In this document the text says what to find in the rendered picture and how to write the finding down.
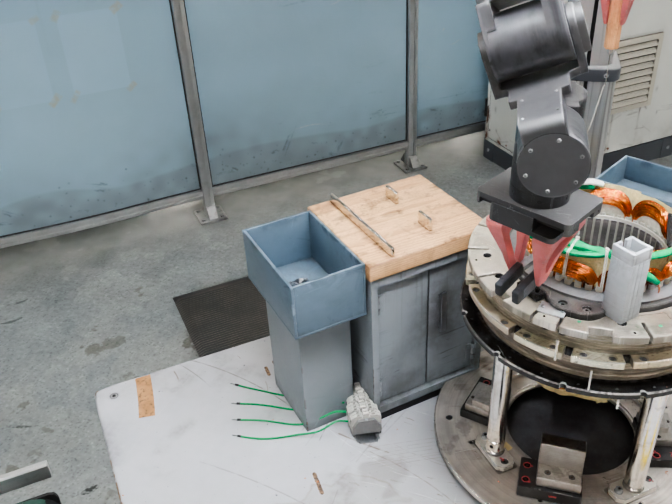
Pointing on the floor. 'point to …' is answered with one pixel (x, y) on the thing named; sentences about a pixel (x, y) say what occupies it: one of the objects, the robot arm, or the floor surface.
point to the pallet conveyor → (29, 482)
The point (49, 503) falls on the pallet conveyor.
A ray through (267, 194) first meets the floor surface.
